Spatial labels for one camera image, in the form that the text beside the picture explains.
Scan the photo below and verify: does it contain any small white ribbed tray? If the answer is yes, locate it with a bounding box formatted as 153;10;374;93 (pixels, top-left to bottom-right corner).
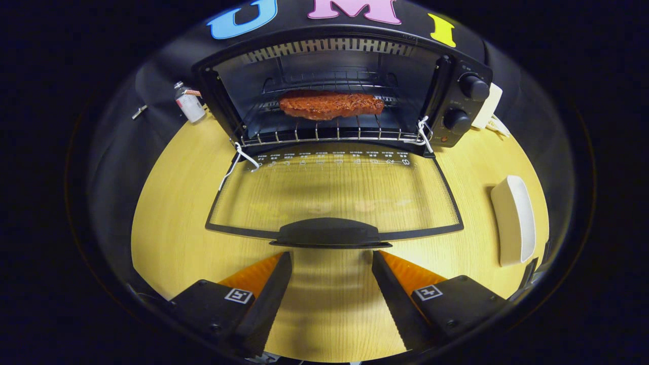
490;175;536;267

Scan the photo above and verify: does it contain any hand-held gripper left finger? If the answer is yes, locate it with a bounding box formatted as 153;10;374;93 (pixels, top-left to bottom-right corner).
170;252;293;358

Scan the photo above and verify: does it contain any metal wire oven rack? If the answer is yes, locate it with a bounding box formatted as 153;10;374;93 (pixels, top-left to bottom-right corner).
234;114;431;148

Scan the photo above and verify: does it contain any black toaster oven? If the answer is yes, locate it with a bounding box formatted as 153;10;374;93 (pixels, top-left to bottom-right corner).
192;25;493;249

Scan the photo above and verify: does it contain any small clear plastic bottle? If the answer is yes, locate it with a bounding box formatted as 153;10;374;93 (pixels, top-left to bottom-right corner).
174;81;206;124

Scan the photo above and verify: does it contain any black backdrop cloth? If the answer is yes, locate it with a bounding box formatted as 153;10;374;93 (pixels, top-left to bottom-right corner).
86;0;573;284

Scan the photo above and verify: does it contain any brown steak food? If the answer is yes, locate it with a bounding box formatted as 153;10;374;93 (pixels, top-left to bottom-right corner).
279;90;385;121

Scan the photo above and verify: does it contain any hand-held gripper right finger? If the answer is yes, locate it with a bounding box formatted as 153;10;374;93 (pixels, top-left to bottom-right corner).
372;250;508;353

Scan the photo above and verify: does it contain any white pop-up toaster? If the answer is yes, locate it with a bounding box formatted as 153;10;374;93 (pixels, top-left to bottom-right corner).
471;83;503;130

